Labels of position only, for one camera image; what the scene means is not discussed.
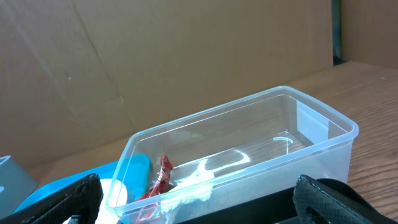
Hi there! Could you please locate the clear plastic bin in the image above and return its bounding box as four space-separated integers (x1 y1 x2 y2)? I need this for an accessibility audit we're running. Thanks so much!
106 86 359 223

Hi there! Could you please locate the grey dish rack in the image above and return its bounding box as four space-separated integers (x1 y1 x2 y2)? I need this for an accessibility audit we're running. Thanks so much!
0 156 38 218

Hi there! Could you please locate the white tissue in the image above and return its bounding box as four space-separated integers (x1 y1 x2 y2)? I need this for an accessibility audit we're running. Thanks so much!
160 159 215 223

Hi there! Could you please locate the black tray bin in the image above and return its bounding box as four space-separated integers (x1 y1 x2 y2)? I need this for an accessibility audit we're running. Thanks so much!
183 177 377 224

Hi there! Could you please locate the large white plate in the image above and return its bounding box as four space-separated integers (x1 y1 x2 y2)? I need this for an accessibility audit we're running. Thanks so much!
62 178 129 224

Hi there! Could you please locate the red snack wrapper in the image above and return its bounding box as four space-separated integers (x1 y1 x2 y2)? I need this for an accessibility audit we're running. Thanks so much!
135 155 173 223

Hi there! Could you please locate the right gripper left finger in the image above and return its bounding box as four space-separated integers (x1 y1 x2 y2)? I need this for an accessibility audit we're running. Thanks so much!
1 174 103 224

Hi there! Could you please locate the brown cardboard backdrop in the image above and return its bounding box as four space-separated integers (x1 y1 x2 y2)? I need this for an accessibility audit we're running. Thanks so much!
0 0 398 175

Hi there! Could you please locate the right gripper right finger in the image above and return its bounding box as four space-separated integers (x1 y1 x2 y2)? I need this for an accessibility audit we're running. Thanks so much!
293 175 395 224

